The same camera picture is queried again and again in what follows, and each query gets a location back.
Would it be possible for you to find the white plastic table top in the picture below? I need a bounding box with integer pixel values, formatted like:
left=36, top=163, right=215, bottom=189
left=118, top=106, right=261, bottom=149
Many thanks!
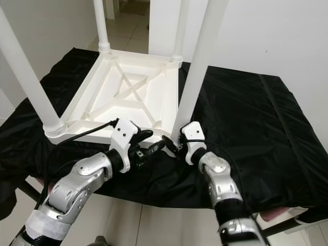
left=45, top=49, right=185, bottom=147

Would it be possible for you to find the white tapered plastic table leg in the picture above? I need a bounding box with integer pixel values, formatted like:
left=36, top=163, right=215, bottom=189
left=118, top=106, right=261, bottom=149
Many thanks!
left=93, top=0, right=111, bottom=53
left=172, top=0, right=190, bottom=63
left=172, top=0, right=230, bottom=136
left=0, top=8, right=67, bottom=138

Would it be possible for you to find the silver robot left leg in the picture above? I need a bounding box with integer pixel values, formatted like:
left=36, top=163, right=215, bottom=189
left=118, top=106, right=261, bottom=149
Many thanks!
left=93, top=236, right=111, bottom=246

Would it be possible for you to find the black table cloth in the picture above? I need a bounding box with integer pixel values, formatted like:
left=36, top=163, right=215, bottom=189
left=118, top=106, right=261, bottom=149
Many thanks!
left=0, top=47, right=328, bottom=223

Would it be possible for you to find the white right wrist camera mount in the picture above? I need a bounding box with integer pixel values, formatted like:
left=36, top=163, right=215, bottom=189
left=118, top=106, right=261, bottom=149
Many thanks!
left=179, top=122, right=207, bottom=165

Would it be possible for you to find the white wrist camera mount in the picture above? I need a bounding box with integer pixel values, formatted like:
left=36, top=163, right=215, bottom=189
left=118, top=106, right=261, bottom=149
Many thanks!
left=179, top=122, right=207, bottom=165
left=110, top=119, right=141, bottom=160

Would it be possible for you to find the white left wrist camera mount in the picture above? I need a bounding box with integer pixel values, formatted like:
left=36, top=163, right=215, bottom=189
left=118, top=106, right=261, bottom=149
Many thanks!
left=110, top=119, right=141, bottom=160

